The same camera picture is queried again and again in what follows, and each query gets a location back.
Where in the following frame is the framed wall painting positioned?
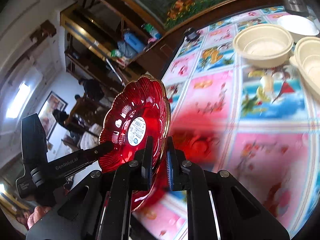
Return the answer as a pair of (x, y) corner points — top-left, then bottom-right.
(38, 91), (68, 140)

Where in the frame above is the small black object on table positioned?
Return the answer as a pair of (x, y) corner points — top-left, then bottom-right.
(184, 28), (200, 42)

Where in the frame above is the person's left hand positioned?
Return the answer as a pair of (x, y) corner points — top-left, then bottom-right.
(27, 205), (52, 229)

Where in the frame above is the person in dark clothes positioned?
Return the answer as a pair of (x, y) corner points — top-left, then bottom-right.
(78, 78), (105, 102)

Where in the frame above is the beige bowl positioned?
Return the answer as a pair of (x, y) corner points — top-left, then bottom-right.
(289, 36), (320, 102)
(233, 24), (293, 68)

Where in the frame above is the wooden chair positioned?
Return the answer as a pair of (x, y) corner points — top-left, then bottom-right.
(63, 94), (108, 137)

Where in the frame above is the beige bowl far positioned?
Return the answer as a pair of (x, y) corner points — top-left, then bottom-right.
(233, 24), (293, 68)

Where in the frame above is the white bowl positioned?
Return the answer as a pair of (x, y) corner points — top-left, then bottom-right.
(277, 15), (319, 43)

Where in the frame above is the beige bowl near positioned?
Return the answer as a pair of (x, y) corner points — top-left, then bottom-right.
(289, 36), (320, 102)

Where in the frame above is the wooden shelf cabinet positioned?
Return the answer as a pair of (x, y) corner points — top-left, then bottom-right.
(60, 2), (165, 91)

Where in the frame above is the red glass plate with sticker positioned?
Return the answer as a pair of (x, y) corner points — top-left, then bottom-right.
(98, 75), (171, 211)

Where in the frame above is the colourful fruit tablecloth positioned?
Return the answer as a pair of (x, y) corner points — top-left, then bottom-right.
(132, 4), (320, 240)

